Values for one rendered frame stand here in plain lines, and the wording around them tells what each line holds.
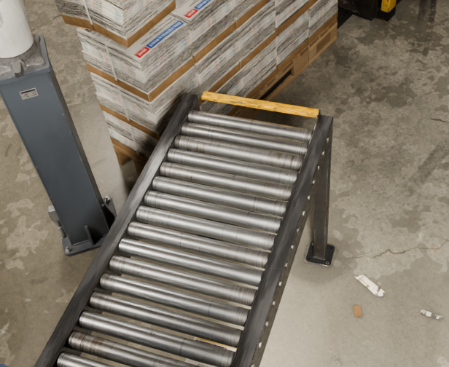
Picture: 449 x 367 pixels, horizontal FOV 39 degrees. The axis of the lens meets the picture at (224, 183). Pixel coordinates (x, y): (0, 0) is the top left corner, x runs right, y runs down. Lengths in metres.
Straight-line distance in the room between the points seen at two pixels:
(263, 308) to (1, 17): 1.24
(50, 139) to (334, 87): 1.67
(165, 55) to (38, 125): 0.58
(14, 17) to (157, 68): 0.64
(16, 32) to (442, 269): 1.90
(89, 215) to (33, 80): 0.77
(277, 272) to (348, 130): 1.61
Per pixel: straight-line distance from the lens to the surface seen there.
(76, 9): 2.57
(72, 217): 2.88
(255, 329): 1.75
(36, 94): 2.40
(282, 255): 1.87
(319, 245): 2.74
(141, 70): 2.56
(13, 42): 2.29
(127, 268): 1.92
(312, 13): 3.54
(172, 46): 2.65
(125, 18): 2.39
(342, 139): 3.29
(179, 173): 2.11
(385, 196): 3.06
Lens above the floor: 2.35
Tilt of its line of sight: 49 degrees down
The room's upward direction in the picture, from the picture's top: 8 degrees counter-clockwise
